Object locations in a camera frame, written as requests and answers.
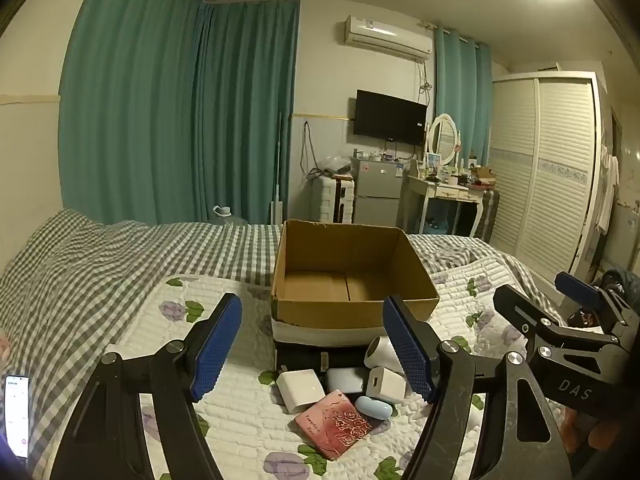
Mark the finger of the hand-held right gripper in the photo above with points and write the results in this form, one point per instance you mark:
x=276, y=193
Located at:
x=525, y=312
x=580, y=290

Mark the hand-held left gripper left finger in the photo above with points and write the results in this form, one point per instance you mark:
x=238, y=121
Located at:
x=217, y=345

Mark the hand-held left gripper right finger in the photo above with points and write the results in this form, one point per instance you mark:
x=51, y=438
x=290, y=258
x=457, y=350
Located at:
x=407, y=350

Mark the white cylindrical handheld device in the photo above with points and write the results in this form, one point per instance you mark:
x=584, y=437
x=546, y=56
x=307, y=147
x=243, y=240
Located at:
x=379, y=352

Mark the white cube charger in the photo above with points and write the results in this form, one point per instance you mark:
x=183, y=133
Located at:
x=386, y=385

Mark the light blue earbud case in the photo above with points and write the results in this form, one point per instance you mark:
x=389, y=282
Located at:
x=372, y=406

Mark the white rounded case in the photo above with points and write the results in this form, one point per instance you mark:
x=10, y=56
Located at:
x=345, y=379

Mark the white square charger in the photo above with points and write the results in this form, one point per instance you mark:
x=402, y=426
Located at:
x=301, y=390

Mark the pink rose print booklet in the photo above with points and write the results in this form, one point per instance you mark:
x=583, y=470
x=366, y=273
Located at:
x=335, y=427

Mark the brown cardboard box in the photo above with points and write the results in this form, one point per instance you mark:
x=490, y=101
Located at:
x=340, y=250

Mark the person's right hand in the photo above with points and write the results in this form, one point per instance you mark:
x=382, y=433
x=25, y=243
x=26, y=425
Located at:
x=572, y=425

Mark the white floral quilt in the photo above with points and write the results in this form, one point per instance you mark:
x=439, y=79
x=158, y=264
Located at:
x=240, y=425

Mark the hanging white clothes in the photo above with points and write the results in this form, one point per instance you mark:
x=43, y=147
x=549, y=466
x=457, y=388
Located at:
x=607, y=190

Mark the dark suitcase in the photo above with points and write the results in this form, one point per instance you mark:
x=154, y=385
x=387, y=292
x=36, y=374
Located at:
x=489, y=215

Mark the white louvred wardrobe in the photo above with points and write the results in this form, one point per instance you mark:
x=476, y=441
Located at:
x=545, y=170

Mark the blue basket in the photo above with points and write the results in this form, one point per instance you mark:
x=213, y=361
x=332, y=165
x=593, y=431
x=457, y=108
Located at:
x=432, y=222

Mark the clear water jug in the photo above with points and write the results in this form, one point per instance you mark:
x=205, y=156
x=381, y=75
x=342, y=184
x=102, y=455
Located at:
x=227, y=216

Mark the white dressing table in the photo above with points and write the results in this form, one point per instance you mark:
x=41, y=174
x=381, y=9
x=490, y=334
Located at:
x=445, y=191

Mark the white mop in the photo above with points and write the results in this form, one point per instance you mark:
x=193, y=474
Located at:
x=277, y=210

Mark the clutter of cosmetics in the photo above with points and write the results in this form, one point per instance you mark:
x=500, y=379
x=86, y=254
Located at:
x=460, y=176

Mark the grey checked blanket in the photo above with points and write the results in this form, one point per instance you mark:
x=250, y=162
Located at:
x=75, y=280

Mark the silver small fridge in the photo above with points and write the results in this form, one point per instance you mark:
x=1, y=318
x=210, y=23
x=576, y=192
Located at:
x=377, y=190

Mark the white suitcase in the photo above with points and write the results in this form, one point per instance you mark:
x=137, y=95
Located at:
x=327, y=200

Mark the white oval mirror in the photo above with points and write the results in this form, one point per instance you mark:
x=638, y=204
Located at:
x=442, y=137

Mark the row of small bottles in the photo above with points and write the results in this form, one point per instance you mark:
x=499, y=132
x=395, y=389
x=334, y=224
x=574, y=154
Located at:
x=380, y=156

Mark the clear plastic bag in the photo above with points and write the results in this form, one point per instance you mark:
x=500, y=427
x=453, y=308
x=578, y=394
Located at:
x=336, y=165

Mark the smartphone with lit screen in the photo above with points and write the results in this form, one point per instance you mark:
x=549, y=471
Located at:
x=17, y=415

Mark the teal curtain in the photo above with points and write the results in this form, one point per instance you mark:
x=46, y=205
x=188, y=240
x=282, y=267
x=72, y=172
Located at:
x=130, y=100
x=245, y=110
x=465, y=100

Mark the white air conditioner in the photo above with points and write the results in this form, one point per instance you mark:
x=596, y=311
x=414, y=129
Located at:
x=385, y=35

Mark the black wall television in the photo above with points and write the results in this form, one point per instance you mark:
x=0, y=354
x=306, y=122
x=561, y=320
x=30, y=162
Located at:
x=390, y=117

